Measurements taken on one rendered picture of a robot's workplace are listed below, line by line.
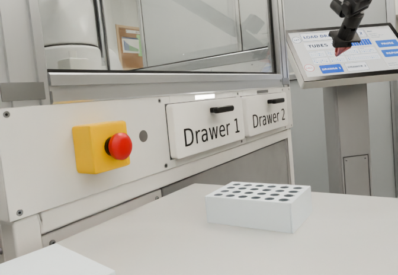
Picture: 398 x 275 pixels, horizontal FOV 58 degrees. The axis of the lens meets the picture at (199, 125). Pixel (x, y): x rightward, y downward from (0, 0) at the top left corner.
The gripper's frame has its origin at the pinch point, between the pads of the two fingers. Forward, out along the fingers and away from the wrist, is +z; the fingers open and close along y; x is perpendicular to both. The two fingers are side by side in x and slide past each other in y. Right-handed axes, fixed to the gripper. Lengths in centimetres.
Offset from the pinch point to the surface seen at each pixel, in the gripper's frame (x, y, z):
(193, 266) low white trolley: 85, 69, -57
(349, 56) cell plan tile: -5.2, -10.4, 7.4
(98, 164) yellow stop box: 68, 80, -51
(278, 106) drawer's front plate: 29.2, 33.4, -8.0
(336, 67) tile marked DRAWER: 0.6, -2.4, 7.3
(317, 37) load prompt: -18.3, -0.9, 7.6
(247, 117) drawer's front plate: 40, 47, -20
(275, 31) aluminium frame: 4.6, 29.7, -17.6
